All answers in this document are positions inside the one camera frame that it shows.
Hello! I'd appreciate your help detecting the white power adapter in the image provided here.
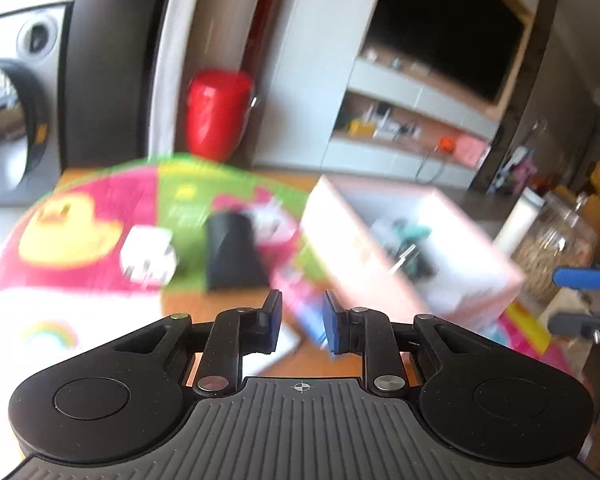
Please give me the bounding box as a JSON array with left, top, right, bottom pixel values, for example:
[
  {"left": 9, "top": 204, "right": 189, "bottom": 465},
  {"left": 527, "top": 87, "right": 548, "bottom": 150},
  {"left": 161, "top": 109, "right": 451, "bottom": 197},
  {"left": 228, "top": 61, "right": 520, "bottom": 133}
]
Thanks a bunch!
[{"left": 120, "top": 226, "right": 180, "bottom": 288}]

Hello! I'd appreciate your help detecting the black television screen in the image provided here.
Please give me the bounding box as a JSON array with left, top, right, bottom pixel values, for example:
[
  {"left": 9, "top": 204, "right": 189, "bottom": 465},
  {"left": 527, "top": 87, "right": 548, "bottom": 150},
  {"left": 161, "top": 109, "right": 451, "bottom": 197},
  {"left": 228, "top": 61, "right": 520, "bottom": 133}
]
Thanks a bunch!
[{"left": 366, "top": 0, "right": 527, "bottom": 105}]

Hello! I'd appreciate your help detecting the pink open box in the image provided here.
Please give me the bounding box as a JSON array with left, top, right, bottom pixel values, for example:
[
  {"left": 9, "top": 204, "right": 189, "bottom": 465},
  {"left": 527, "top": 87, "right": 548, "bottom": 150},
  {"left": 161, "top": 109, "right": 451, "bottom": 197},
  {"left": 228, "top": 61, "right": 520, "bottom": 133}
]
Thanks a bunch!
[{"left": 300, "top": 176, "right": 526, "bottom": 333}]

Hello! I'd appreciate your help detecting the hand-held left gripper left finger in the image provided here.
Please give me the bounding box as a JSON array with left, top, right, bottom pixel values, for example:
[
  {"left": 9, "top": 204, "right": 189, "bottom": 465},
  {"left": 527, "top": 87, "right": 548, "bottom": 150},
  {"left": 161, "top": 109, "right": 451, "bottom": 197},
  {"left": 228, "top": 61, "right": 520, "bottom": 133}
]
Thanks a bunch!
[{"left": 112, "top": 290, "right": 284, "bottom": 395}]

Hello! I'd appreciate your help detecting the glass storage jar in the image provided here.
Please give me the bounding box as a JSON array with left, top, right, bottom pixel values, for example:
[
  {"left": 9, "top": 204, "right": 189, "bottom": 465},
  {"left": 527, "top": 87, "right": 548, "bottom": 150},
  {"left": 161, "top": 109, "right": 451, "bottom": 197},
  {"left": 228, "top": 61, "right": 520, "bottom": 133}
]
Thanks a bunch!
[{"left": 511, "top": 191, "right": 598, "bottom": 306}]

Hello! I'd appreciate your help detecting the black rectangular case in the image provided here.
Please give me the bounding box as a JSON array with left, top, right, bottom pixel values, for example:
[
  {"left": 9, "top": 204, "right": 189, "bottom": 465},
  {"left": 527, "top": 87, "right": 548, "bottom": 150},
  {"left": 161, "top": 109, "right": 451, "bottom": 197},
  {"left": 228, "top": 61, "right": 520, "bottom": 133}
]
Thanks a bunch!
[{"left": 205, "top": 211, "right": 267, "bottom": 292}]

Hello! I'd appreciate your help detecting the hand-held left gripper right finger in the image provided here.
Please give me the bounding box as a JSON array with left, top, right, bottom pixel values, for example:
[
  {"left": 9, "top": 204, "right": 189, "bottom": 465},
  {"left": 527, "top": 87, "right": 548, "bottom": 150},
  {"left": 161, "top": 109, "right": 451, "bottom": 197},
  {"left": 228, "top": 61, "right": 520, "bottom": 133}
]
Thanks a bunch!
[{"left": 322, "top": 290, "right": 481, "bottom": 395}]

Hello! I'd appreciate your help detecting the teal object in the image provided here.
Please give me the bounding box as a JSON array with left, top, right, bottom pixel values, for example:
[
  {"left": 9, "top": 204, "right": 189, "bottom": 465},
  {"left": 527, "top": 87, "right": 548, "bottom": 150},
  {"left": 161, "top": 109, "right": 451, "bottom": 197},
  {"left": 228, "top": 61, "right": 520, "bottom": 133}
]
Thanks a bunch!
[{"left": 391, "top": 221, "right": 432, "bottom": 246}]

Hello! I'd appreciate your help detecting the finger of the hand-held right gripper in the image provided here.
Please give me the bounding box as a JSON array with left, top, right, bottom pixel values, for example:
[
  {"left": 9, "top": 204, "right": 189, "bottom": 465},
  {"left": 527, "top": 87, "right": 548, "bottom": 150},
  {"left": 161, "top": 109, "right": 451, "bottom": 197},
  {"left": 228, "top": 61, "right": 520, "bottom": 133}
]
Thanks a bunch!
[
  {"left": 548, "top": 311, "right": 600, "bottom": 345},
  {"left": 552, "top": 260, "right": 600, "bottom": 292}
]

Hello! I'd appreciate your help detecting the black chair back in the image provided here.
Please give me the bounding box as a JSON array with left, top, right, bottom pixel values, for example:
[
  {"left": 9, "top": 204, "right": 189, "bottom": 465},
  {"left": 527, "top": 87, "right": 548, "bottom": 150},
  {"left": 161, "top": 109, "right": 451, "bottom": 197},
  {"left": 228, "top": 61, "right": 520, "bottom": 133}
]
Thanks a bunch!
[{"left": 57, "top": 0, "right": 181, "bottom": 176}]

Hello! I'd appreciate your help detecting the white washing machine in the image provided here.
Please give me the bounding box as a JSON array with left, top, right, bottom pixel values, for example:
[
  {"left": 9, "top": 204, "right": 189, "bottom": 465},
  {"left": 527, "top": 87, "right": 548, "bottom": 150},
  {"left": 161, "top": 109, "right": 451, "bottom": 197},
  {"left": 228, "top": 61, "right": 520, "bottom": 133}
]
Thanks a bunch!
[{"left": 0, "top": 2, "right": 76, "bottom": 207}]

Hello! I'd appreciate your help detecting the white bottle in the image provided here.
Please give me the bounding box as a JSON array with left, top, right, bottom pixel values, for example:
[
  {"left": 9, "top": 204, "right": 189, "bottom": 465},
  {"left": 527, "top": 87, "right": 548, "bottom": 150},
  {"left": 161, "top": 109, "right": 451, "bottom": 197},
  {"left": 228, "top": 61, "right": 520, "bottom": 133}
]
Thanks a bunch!
[{"left": 494, "top": 187, "right": 546, "bottom": 256}]

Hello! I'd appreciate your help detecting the colourful cartoon play mat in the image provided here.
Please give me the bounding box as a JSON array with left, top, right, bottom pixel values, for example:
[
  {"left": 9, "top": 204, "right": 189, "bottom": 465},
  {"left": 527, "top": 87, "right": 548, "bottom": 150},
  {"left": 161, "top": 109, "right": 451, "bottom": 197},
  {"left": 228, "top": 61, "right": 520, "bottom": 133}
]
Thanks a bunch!
[{"left": 0, "top": 154, "right": 553, "bottom": 463}]

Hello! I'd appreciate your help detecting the blue and white packet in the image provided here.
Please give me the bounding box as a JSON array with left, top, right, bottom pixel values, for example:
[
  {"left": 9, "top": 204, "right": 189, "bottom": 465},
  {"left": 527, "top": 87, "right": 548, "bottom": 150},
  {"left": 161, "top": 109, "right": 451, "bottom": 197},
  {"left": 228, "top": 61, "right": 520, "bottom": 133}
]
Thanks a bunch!
[{"left": 272, "top": 265, "right": 338, "bottom": 348}]

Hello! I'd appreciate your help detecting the grey wall shelf unit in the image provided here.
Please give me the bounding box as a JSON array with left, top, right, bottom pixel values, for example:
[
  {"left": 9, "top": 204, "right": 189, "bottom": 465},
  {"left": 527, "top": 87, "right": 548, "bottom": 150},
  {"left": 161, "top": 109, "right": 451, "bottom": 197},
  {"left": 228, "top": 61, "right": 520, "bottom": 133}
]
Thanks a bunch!
[{"left": 252, "top": 0, "right": 536, "bottom": 192}]

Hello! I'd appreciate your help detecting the red cylindrical container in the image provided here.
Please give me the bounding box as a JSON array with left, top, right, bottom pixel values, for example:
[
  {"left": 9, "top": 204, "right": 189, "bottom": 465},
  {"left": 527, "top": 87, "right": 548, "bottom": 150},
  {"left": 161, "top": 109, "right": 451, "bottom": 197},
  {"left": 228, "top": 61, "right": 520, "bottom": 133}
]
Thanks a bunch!
[{"left": 186, "top": 67, "right": 255, "bottom": 162}]

